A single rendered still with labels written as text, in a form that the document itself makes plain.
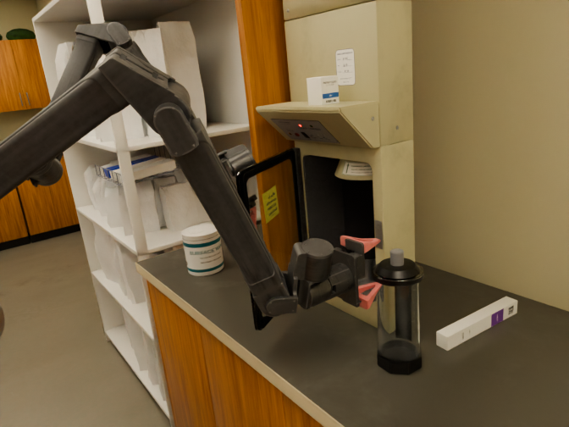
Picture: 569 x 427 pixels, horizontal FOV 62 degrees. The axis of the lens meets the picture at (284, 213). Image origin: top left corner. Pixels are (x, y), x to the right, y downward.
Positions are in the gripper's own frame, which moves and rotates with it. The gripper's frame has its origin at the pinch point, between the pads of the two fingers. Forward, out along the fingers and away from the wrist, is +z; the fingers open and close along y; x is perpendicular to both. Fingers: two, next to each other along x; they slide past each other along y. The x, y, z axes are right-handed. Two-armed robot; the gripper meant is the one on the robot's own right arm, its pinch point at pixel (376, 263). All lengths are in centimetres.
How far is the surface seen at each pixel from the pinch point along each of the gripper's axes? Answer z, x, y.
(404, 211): 19.3, 9.0, 4.7
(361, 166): 15.6, 18.8, 15.4
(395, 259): 4.1, -1.5, -0.2
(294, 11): 12, 36, 53
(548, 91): 55, -6, 29
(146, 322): -9, 145, -68
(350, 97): 11.9, 17.4, 32.2
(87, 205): -6, 233, -26
